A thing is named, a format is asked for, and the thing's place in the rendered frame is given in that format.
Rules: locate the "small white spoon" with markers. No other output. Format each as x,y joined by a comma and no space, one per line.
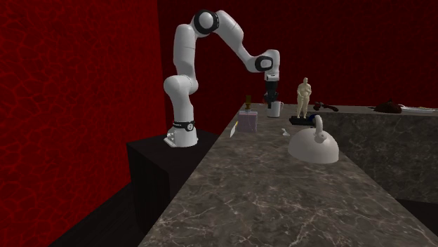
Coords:
285,132

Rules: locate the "beige human figure statue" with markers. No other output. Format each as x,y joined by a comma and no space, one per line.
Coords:
303,97

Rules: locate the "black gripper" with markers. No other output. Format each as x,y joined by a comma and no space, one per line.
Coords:
271,89

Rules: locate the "white mug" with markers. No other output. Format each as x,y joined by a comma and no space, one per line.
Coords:
274,109

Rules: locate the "blue round object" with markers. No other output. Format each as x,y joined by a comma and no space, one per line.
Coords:
312,118

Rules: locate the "white dome kettle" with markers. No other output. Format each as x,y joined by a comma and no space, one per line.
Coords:
313,145

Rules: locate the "small white yellow card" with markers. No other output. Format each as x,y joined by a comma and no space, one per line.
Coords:
233,130

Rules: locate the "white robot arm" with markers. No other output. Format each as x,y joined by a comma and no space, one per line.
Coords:
184,68

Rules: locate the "black robot stand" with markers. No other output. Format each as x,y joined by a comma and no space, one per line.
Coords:
154,164

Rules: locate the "dark red tool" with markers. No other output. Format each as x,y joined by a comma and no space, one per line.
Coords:
325,106

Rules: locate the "dark brown lump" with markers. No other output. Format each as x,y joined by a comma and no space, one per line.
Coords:
388,107

